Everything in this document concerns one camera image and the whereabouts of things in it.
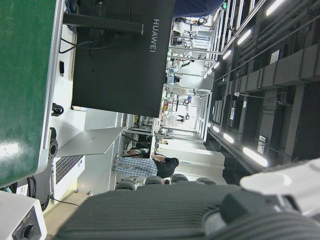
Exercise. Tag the right dark grey robot hand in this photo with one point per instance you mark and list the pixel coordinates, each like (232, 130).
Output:
(150, 212)

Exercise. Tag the person in black shirt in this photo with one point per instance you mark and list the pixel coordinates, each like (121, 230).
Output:
(165, 168)

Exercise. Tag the silver laptop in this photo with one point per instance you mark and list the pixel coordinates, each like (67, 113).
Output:
(92, 141)

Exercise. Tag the ceiling light strip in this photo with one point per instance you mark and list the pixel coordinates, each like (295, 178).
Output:
(273, 7)
(255, 157)
(243, 37)
(226, 54)
(228, 138)

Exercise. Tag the black flange device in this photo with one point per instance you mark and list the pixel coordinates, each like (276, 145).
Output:
(53, 147)

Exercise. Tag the white box with knob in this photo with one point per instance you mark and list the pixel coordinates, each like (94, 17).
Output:
(15, 212)

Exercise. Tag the black Huawei monitor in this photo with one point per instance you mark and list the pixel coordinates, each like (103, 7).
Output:
(120, 75)

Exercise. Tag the green conveyor belt machine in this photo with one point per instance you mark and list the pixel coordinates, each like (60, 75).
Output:
(22, 87)

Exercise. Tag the black monitor stand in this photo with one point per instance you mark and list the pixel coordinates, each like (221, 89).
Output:
(105, 23)

